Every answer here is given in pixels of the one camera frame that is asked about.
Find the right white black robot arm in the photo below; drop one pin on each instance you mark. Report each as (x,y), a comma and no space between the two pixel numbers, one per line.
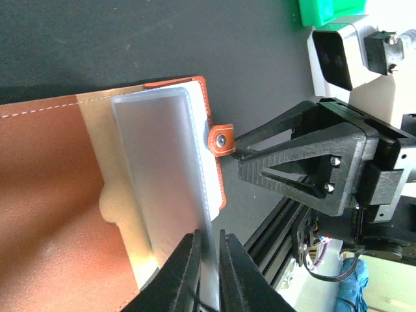
(394,240)

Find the blue cloth object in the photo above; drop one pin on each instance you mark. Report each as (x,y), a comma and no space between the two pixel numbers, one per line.
(350,294)

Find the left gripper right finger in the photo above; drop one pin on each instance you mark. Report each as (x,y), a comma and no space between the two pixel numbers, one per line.
(242,286)

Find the black aluminium rail base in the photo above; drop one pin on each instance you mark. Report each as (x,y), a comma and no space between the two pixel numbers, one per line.
(284,235)

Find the clear plastic bin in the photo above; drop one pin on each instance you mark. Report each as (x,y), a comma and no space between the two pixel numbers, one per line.
(364,25)

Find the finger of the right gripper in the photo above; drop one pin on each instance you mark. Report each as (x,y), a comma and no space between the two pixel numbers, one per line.
(320,169)
(303,118)

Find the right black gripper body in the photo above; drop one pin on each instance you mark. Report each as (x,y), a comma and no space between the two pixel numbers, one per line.
(385,159)

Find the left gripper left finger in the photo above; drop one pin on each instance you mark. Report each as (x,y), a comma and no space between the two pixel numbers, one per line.
(175,286)

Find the green plastic bin middle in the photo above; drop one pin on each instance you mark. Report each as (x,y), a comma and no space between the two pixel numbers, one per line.
(316,13)

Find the brown leather card holder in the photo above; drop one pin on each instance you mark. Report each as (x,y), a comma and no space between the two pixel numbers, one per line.
(98,189)

